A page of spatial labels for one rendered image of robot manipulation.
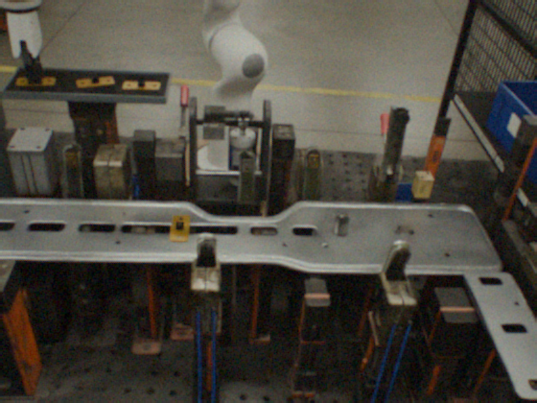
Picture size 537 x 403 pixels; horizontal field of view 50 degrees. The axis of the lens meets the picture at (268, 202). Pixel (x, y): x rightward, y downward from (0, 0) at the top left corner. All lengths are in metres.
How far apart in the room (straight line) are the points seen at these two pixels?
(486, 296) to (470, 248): 0.14
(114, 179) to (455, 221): 0.76
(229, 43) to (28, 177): 0.59
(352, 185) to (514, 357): 0.97
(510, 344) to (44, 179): 0.99
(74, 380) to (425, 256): 0.79
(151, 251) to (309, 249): 0.32
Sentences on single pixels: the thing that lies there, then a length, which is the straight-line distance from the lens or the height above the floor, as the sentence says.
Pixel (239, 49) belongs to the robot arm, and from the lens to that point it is 1.50.
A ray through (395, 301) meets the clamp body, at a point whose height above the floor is 1.04.
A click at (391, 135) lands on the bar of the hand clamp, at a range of 1.30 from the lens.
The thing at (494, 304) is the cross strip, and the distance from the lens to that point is 1.18.
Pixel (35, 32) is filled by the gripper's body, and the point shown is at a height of 1.29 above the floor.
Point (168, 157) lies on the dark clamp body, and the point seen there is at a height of 1.07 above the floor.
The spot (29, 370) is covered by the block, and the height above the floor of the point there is 0.78.
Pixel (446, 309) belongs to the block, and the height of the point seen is 0.98.
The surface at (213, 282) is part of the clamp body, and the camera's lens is 1.04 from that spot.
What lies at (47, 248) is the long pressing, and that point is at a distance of 1.21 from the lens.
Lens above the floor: 1.78
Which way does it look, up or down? 37 degrees down
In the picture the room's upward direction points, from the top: 5 degrees clockwise
